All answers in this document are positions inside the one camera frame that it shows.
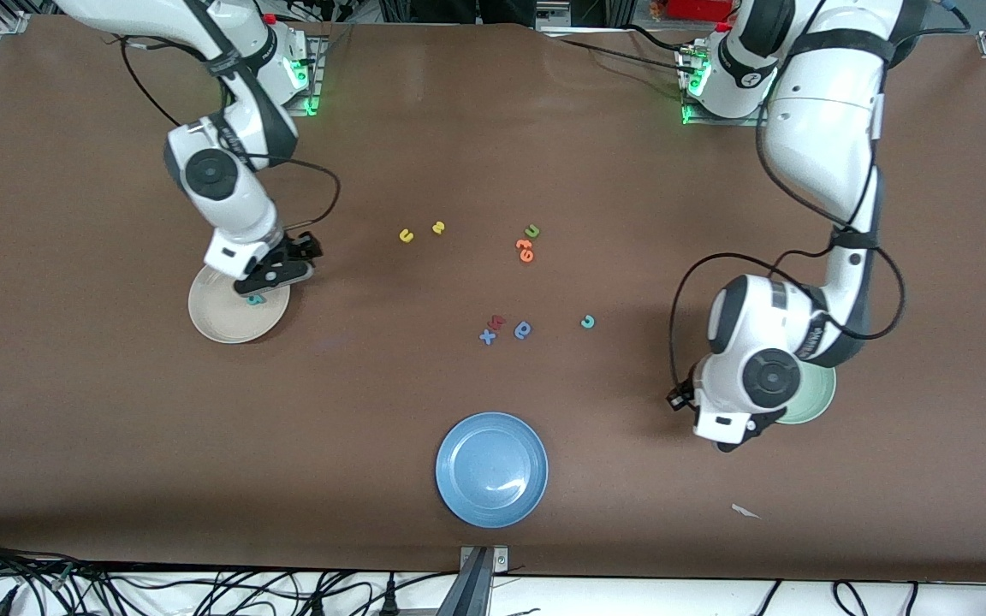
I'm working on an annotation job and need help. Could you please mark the beige brown plate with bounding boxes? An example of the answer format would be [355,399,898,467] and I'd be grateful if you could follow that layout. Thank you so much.
[188,248,292,345]

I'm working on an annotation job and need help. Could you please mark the green plate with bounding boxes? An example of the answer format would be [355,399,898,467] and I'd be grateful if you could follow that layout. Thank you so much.
[771,363,837,426]

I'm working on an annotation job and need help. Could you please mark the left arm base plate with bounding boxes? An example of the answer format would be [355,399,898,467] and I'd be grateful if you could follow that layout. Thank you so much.
[680,41,769,127]

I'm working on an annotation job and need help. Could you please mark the red box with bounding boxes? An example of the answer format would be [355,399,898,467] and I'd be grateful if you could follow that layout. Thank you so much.
[662,0,738,22]

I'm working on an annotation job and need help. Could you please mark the blue plate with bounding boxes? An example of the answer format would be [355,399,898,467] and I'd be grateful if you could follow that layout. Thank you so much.
[436,412,549,529]

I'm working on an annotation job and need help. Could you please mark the black cable on table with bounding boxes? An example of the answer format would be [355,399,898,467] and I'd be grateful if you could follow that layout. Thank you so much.
[540,28,696,74]

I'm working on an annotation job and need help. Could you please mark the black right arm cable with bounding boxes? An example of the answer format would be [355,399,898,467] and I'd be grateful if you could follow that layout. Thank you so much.
[121,34,342,251]

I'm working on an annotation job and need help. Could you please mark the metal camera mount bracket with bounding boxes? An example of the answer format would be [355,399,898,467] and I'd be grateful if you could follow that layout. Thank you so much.
[459,546,510,616]

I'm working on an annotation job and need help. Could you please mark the brown table cover sheet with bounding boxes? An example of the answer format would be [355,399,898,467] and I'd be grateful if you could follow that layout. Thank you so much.
[0,13,986,584]

